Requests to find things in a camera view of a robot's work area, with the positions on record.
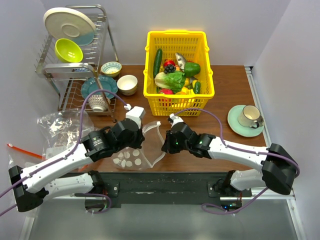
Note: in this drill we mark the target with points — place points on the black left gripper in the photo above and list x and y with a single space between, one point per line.
140 138

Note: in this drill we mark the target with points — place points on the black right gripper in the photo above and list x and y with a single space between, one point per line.
167 147

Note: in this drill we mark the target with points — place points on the dotted clear zip bag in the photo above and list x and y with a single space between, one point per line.
147 156

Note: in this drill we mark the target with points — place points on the green toy lettuce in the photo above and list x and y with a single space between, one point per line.
174 81

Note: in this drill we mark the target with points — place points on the red toy dragon fruit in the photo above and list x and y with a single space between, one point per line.
166 91

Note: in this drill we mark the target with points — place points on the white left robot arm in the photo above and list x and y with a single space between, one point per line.
33 185

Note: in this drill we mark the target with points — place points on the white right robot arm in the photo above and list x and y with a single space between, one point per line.
270 167

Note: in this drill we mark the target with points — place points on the crumpled clear plastic bag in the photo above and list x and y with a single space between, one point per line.
61 130

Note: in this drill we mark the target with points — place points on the patterned grey bowl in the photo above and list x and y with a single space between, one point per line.
97 103

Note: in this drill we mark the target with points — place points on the cream ceramic bowl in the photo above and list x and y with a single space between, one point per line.
127 85

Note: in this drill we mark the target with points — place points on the small green cucumber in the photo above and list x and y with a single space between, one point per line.
196 87

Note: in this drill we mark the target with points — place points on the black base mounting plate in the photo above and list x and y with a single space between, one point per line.
163 188

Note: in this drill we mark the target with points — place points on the mint green saucer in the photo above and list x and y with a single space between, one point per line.
239 129

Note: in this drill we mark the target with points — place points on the yellow toy fruit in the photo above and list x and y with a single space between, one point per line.
186 82

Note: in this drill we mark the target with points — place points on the teal scalloped plate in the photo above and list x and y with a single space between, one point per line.
107 85

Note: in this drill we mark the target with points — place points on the teal patterned small bowl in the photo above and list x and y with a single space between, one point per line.
111 69

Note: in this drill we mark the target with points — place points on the green bell pepper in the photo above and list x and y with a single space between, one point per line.
191 69

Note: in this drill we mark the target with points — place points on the black toy grapes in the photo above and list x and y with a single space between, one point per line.
169 69

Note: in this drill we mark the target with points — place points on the cream speckled mug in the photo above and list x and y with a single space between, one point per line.
251 117

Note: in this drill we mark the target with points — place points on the grey toy fish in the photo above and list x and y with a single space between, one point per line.
181 61

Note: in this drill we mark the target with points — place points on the long dark cucumber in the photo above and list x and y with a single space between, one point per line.
157 62

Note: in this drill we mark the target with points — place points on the metal dish rack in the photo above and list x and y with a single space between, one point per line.
66 79

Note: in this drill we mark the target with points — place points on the yellow plastic basket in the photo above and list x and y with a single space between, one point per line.
194 47

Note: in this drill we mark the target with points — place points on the lime green bowl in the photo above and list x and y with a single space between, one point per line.
67 51

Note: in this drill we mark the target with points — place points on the large cream blue plate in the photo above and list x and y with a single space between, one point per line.
67 23

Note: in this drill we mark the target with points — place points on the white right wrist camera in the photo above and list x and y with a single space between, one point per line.
174 119

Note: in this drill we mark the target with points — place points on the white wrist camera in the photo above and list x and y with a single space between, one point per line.
135 114
174 119

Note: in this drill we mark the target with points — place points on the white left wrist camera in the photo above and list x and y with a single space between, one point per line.
135 114

